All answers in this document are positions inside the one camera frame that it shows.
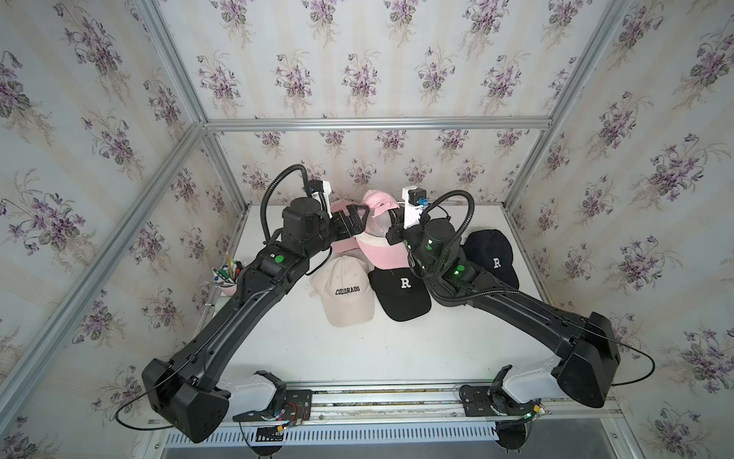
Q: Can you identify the pink cap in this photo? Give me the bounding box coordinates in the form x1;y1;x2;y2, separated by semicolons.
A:
356;189;409;270

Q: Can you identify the black cap white letter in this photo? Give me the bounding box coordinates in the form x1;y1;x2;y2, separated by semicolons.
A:
463;229;519;289

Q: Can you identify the pink cap back wall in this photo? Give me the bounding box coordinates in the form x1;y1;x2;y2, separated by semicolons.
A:
331;199;359;254

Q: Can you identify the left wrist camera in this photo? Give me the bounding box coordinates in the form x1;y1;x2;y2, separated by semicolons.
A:
307;179;332;215

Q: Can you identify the pink pen holder cup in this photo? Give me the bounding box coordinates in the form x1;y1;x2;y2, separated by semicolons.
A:
210;254;244;296

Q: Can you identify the aluminium mounting rail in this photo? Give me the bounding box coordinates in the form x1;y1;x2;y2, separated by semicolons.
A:
142;378;626;430

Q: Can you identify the beige baseball cap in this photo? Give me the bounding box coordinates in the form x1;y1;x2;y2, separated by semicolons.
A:
311;256;375;328

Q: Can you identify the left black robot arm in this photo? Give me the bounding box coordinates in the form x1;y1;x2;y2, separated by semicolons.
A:
141;164;369;444

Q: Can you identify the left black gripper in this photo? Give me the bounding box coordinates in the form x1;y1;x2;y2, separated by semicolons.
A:
299;203;368;260

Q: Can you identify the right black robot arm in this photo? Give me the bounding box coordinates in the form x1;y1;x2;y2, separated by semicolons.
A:
387;187;624;418

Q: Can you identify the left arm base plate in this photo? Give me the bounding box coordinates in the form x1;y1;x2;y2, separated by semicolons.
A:
232;389;313;426

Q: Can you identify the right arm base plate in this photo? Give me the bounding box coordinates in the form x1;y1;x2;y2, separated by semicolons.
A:
459;384;541;418

